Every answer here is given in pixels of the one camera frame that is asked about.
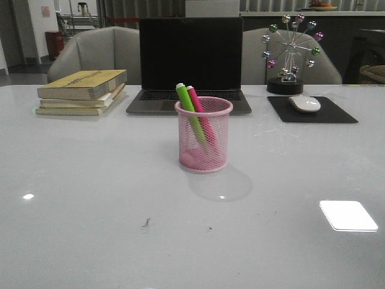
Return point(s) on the pink mesh pen holder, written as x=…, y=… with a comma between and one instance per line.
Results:
x=215, y=124

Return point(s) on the green highlighter pen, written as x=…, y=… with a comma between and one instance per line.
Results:
x=188, y=106

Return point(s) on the grey laptop computer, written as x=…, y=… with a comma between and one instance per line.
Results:
x=204, y=52

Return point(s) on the middle white book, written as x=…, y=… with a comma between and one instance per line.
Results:
x=102, y=101

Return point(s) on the right grey armchair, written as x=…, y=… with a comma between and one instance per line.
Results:
x=262, y=60

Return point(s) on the grey armchair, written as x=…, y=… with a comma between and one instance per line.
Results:
x=262, y=60
x=100, y=49

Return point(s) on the white computer mouse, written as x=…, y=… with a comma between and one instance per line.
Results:
x=305, y=104

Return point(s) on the left grey armchair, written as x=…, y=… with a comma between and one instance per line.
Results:
x=100, y=49

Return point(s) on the top yellow book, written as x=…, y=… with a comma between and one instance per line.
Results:
x=83, y=85

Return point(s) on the ferris wheel desk ornament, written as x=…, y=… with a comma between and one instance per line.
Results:
x=286, y=81

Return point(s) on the black mouse pad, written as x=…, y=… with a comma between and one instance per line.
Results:
x=329, y=112

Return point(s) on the bottom yellow-green book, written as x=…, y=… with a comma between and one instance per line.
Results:
x=72, y=111

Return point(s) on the metal cart in background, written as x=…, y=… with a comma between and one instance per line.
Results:
x=76, y=16

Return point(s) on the red trash bin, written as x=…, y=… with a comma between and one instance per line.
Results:
x=55, y=43

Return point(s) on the fruit bowl on counter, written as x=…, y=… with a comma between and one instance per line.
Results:
x=317, y=5

